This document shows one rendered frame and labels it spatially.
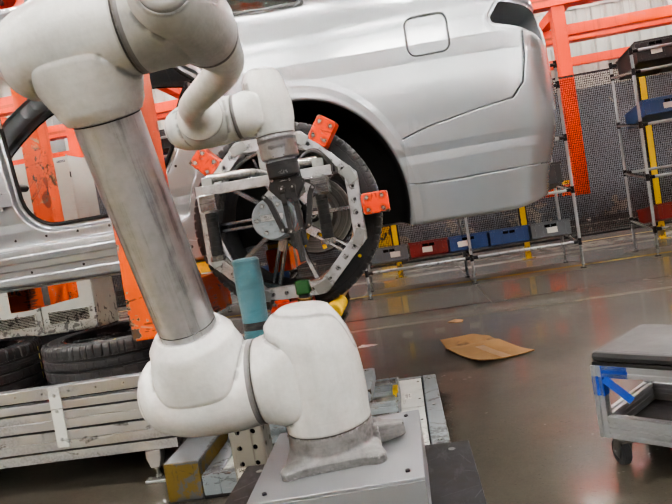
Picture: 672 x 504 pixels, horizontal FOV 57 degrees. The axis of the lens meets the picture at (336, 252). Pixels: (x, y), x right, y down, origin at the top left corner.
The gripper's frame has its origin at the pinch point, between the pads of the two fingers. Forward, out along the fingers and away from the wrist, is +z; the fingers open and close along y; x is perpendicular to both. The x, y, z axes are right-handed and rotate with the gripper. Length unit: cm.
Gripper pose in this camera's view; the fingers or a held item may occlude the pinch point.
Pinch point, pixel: (300, 246)
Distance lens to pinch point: 144.8
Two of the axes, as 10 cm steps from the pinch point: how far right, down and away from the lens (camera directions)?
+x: 0.2, -0.9, 10.0
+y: 9.8, -2.1, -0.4
